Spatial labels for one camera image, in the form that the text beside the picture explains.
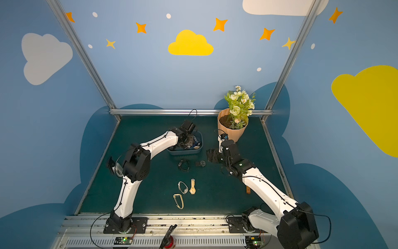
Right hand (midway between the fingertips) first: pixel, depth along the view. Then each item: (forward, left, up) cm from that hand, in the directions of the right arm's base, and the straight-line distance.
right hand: (215, 150), depth 83 cm
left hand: (+14, +15, -10) cm, 23 cm away
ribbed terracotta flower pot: (+21, -12, -3) cm, 24 cm away
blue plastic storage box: (+11, +24, -20) cm, 34 cm away
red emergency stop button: (-42, +17, -7) cm, 46 cm away
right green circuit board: (-38, -20, -18) cm, 47 cm away
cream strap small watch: (-17, +11, -15) cm, 26 cm away
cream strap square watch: (-23, +18, -16) cm, 34 cm away
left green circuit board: (-42, +42, -17) cm, 62 cm away
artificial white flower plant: (+24, -14, +11) cm, 30 cm away
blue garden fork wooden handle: (-15, -19, -15) cm, 29 cm away
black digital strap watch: (-1, +19, -17) cm, 25 cm away
